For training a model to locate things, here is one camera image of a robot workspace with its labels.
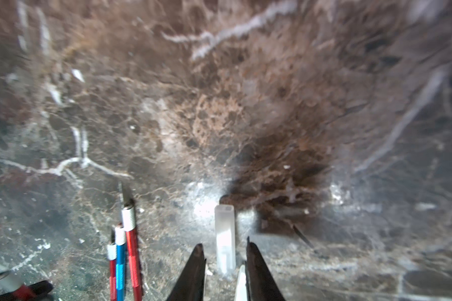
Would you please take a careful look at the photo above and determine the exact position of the red knife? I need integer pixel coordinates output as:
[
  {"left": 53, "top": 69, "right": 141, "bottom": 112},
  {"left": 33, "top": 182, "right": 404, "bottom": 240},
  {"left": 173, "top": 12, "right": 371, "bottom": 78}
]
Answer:
[
  {"left": 118, "top": 182, "right": 143, "bottom": 301},
  {"left": 107, "top": 228, "right": 118, "bottom": 301}
]

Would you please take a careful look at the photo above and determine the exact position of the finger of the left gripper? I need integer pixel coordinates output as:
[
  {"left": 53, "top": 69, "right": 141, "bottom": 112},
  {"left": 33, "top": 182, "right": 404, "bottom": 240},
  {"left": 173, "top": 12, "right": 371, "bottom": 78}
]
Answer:
[{"left": 0, "top": 280, "right": 53, "bottom": 301}]

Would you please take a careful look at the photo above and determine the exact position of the blue knife bottom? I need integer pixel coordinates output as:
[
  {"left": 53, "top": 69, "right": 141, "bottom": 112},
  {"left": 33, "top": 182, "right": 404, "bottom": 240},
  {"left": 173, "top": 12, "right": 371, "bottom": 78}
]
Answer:
[{"left": 115, "top": 223, "right": 126, "bottom": 301}]

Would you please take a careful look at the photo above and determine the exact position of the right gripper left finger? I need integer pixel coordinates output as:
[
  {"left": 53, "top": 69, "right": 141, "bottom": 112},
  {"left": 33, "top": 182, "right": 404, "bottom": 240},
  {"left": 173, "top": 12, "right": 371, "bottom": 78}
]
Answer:
[{"left": 167, "top": 243, "right": 207, "bottom": 301}]

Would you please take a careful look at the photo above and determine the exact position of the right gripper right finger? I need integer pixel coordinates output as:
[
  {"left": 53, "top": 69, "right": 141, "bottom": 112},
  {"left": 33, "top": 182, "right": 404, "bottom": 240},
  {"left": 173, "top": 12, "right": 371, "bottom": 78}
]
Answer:
[{"left": 246, "top": 238, "right": 286, "bottom": 301}]

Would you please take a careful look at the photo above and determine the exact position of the clear protective cap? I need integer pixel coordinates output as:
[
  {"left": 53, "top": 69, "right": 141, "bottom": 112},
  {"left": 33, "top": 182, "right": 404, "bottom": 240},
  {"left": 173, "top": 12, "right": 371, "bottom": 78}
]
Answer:
[
  {"left": 234, "top": 265, "right": 249, "bottom": 301},
  {"left": 215, "top": 204, "right": 236, "bottom": 275}
]

